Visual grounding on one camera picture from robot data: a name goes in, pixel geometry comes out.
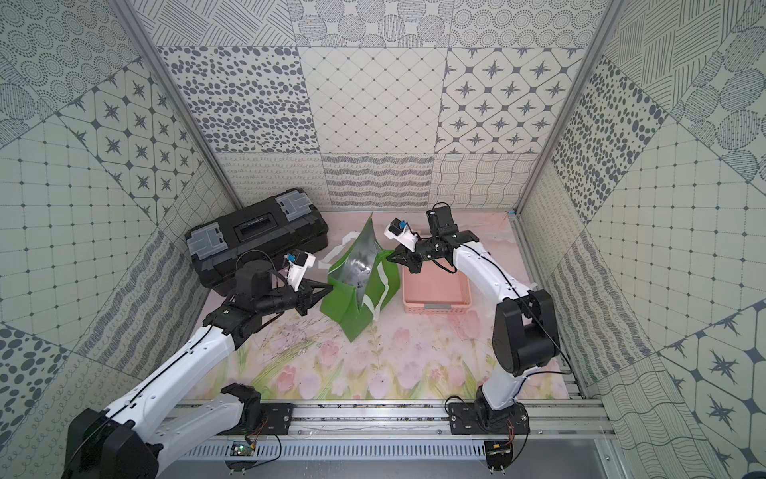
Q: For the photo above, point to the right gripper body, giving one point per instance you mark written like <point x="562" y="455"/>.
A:
<point x="425" y="250"/>

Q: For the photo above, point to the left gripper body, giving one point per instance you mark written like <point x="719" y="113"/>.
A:
<point x="302" y="297"/>

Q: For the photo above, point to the green insulated delivery bag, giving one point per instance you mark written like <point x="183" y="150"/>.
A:
<point x="363" y="282"/>

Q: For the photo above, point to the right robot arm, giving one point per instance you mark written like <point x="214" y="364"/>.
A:
<point x="525" y="331"/>

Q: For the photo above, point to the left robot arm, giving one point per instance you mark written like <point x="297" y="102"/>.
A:
<point x="131" y="437"/>

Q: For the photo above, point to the pink plastic basket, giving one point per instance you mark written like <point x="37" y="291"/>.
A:
<point x="438" y="287"/>

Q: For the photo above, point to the black plastic toolbox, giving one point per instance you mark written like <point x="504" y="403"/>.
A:
<point x="268" y="229"/>

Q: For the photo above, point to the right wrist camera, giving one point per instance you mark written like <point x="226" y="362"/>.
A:
<point x="400" y="231"/>

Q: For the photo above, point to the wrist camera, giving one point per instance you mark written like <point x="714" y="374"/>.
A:
<point x="299" y="263"/>
<point x="400" y="231"/>

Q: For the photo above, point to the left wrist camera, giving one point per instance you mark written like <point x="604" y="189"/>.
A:
<point x="299" y="263"/>

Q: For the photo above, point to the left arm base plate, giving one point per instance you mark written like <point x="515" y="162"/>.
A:
<point x="265" y="418"/>

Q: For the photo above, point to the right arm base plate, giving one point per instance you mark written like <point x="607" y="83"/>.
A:
<point x="467" y="418"/>

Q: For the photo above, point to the aluminium mounting rail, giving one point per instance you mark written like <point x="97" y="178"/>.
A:
<point x="389" y="419"/>

